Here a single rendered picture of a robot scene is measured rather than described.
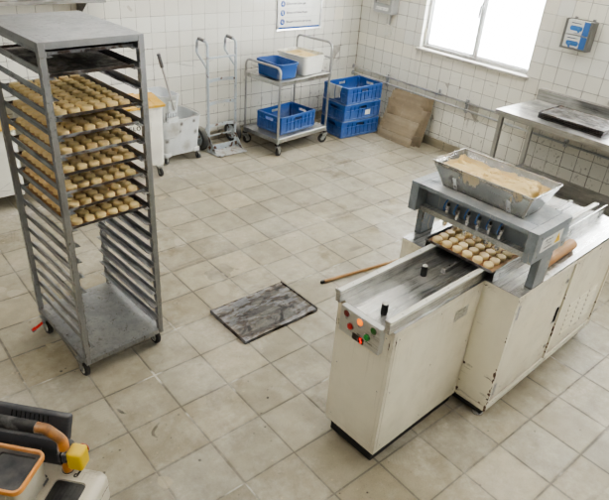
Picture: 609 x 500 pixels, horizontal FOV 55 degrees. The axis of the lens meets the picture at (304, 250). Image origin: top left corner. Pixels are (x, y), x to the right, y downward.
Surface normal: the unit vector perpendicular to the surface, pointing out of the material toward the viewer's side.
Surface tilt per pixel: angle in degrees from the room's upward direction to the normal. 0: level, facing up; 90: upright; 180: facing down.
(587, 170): 90
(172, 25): 90
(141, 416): 0
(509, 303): 90
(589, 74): 90
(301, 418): 0
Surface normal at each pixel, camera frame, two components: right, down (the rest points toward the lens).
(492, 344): -0.74, 0.29
